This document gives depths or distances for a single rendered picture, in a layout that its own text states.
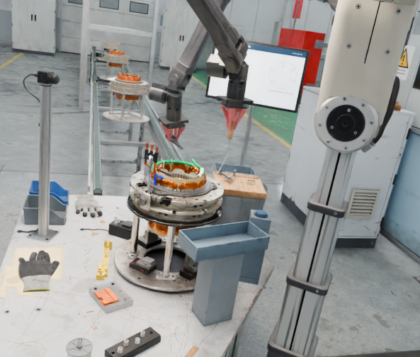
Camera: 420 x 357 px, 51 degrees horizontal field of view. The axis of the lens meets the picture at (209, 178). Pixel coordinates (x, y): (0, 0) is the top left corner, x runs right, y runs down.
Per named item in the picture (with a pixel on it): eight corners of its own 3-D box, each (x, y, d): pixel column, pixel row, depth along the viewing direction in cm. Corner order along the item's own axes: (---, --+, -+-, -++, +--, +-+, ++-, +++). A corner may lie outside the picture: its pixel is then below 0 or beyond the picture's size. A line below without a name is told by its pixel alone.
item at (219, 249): (183, 336, 125) (197, 248, 116) (167, 313, 134) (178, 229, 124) (253, 316, 138) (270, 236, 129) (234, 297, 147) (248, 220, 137)
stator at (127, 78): (115, 94, 371) (117, 71, 365) (142, 98, 374) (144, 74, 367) (112, 99, 351) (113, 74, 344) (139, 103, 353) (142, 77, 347)
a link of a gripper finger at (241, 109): (214, 126, 141) (218, 97, 138) (234, 127, 144) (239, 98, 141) (224, 132, 135) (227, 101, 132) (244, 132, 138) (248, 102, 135)
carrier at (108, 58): (92, 76, 551) (93, 52, 541) (113, 76, 584) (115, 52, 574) (116, 82, 535) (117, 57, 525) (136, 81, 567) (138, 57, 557)
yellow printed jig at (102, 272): (102, 247, 166) (102, 239, 164) (112, 247, 166) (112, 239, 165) (95, 280, 145) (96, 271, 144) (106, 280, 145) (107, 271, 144)
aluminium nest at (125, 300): (88, 292, 138) (88, 285, 137) (114, 285, 144) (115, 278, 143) (105, 313, 130) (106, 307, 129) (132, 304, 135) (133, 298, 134)
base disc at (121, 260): (116, 232, 175) (116, 231, 174) (211, 238, 182) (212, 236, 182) (110, 290, 139) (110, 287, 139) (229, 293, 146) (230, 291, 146)
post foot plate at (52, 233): (60, 232, 171) (60, 230, 171) (47, 242, 163) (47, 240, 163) (39, 227, 172) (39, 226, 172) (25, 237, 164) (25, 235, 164)
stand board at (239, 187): (212, 176, 180) (212, 170, 179) (257, 180, 182) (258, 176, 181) (215, 194, 161) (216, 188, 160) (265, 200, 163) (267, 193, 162)
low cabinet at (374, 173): (379, 249, 380) (420, 114, 341) (322, 249, 365) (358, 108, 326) (323, 202, 472) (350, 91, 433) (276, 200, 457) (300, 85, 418)
